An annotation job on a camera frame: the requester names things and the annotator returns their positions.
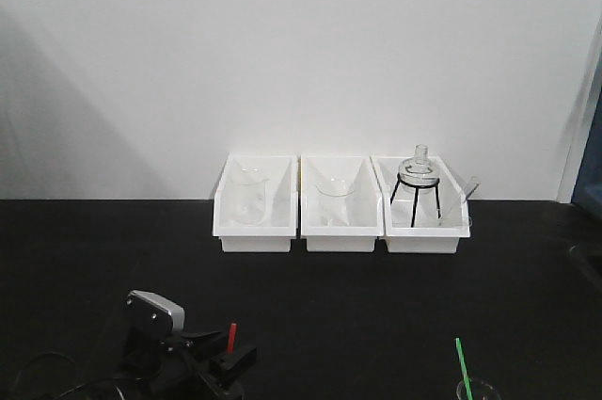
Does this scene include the glass beaker in middle bin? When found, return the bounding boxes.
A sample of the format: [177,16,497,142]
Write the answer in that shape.
[315,177,355,227]

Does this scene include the glass beaker in left bin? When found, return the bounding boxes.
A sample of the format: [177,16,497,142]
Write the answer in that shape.
[230,168,268,226]

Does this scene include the middle white plastic bin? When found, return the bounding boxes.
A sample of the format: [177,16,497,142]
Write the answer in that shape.
[300,154,384,252]

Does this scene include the left white plastic bin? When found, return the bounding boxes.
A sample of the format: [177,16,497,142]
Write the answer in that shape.
[213,154,299,253]

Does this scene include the red plastic spoon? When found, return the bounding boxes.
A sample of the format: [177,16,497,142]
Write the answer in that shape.
[226,322,237,354]

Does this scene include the round glass flask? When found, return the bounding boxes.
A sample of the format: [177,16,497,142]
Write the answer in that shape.
[398,144,440,186]

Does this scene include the black cable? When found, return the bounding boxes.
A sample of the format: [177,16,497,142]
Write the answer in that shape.
[11,352,123,400]

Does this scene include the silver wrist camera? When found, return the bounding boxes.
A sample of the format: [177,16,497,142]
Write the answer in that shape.
[124,290,185,340]

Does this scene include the black wire tripod stand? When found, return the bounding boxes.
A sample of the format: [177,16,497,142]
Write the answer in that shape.
[389,173,442,228]

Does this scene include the clear glass test tube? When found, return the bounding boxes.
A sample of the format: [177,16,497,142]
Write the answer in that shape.
[437,176,481,228]

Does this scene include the glass beaker in bin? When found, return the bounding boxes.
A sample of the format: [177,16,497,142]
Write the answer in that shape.
[315,177,355,227]
[230,168,268,226]

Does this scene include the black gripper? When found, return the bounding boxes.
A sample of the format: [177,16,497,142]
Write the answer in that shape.
[119,330,257,399]

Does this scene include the white plastic bin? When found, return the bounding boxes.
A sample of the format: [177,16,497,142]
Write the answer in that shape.
[300,154,384,252]
[371,155,471,253]
[213,154,299,253]

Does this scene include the right white plastic bin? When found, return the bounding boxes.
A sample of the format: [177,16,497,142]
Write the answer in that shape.
[371,155,471,253]

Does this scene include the right front glass beaker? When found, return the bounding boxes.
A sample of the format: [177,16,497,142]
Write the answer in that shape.
[455,377,501,400]

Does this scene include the green plastic spoon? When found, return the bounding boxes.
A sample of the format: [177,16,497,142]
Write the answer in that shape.
[454,337,473,400]

